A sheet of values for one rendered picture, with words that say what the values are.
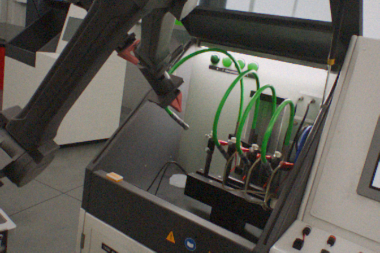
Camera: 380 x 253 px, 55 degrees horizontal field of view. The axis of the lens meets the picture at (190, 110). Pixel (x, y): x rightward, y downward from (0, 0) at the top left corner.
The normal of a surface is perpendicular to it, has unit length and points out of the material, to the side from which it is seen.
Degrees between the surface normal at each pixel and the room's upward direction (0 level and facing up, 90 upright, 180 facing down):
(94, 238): 90
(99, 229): 90
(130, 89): 90
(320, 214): 76
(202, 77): 90
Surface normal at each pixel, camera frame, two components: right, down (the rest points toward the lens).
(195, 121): -0.55, 0.10
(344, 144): -0.49, -0.14
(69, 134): 0.73, 0.26
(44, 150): 0.55, -0.57
